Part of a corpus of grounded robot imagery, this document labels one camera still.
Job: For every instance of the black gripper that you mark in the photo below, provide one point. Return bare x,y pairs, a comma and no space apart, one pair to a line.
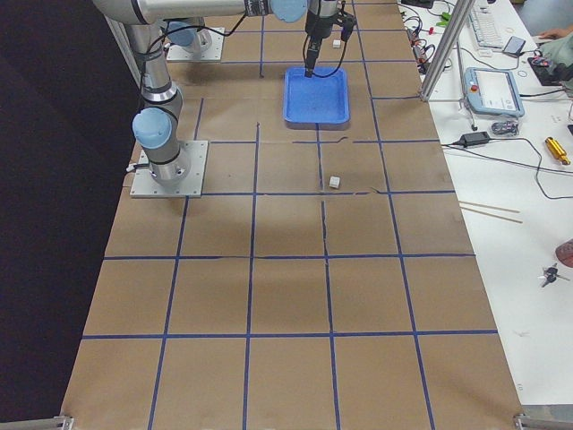
317,25

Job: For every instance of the blue plastic tray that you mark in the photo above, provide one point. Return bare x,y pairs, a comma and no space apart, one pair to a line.
320,101

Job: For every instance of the white keyboard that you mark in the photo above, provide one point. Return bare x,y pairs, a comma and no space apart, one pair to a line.
484,26

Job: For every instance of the black power adapter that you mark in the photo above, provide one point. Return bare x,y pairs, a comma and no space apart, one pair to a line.
474,139

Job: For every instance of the blue teach pendant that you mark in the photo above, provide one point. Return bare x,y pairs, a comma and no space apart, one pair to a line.
492,92

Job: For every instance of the smartphone on desk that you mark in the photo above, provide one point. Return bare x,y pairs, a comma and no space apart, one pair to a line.
514,47

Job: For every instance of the wooden stick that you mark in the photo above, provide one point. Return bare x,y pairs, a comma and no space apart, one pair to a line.
496,212

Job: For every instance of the yellow metal tool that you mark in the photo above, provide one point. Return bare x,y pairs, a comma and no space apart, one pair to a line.
557,151

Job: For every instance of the bunch of keys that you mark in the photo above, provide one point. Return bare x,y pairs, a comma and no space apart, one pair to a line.
550,275

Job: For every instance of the black camera mount wrist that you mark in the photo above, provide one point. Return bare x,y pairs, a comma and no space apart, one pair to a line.
346,22

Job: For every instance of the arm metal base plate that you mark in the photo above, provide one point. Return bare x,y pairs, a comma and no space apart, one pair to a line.
183,177
192,46

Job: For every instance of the aluminium frame post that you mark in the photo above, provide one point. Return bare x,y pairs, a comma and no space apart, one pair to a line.
448,40

